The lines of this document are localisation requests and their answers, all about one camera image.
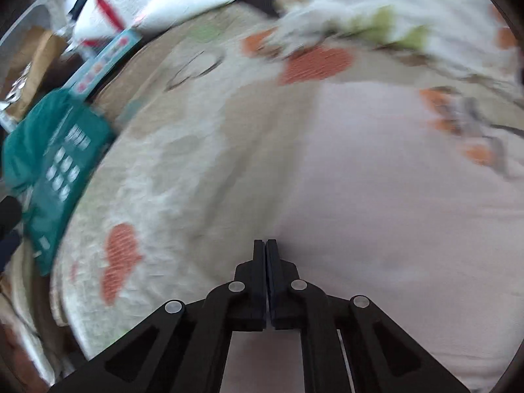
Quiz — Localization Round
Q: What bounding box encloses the white floral pillow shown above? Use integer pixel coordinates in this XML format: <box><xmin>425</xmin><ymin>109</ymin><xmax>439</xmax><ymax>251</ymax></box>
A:
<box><xmin>266</xmin><ymin>0</ymin><xmax>524</xmax><ymax>181</ymax></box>

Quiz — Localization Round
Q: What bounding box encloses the heart print quilt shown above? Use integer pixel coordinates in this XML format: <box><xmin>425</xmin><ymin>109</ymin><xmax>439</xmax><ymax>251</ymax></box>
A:
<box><xmin>49</xmin><ymin>0</ymin><xmax>524</xmax><ymax>361</ymax></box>

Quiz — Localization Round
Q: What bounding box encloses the brown cardboard box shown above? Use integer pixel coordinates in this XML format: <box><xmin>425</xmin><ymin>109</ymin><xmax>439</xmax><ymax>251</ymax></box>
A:
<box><xmin>4</xmin><ymin>27</ymin><xmax>66</xmax><ymax>119</ymax></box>

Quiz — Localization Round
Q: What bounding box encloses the green printed bag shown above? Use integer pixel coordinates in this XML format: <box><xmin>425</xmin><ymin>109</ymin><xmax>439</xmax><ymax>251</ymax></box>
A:
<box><xmin>2</xmin><ymin>90</ymin><xmax>117</xmax><ymax>275</ymax></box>

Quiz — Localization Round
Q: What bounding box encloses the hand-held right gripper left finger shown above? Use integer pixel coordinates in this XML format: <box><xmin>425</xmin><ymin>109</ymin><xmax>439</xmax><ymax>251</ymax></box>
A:
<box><xmin>49</xmin><ymin>239</ymin><xmax>267</xmax><ymax>393</ymax></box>

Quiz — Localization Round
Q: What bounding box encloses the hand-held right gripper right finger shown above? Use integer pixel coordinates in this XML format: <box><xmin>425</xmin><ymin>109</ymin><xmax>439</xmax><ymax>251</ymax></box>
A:
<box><xmin>267</xmin><ymin>239</ymin><xmax>471</xmax><ymax>393</ymax></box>

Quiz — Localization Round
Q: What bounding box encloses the white plastic bag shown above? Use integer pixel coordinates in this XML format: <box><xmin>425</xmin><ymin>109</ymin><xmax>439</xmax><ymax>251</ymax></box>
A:
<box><xmin>74</xmin><ymin>0</ymin><xmax>263</xmax><ymax>39</ymax></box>

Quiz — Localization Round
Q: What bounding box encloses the light blue printed box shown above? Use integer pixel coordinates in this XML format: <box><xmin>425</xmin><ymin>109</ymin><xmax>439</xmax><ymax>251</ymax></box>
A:
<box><xmin>61</xmin><ymin>28</ymin><xmax>142</xmax><ymax>101</ymax></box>

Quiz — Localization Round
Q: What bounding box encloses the pale pink cloth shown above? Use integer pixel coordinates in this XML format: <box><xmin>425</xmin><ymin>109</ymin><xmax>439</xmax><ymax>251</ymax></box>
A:
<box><xmin>270</xmin><ymin>82</ymin><xmax>524</xmax><ymax>391</ymax></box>

